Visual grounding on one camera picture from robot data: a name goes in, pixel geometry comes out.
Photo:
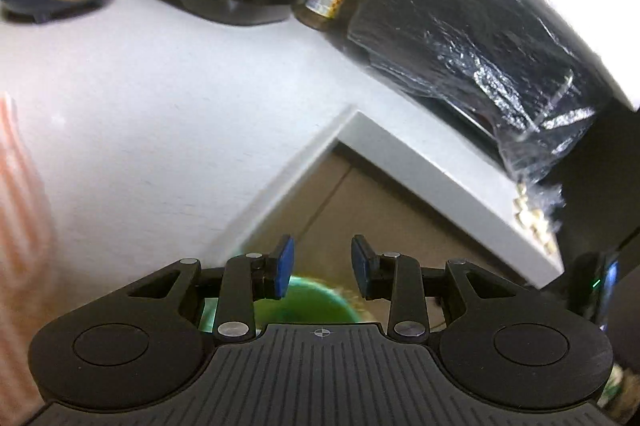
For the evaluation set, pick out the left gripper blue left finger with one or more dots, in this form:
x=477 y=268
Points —
x=246 y=279

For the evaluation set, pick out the pile of garlic cloves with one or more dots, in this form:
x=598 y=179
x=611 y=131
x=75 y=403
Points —
x=534 y=212

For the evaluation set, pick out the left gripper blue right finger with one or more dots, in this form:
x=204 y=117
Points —
x=398 y=279

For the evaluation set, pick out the pink striped dish cloth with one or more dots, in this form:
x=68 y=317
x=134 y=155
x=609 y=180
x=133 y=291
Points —
x=27 y=274

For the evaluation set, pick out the green lined trash bin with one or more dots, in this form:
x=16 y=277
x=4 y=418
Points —
x=310 y=300

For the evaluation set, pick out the sauce jar orange lid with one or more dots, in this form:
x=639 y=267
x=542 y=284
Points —
x=318 y=14

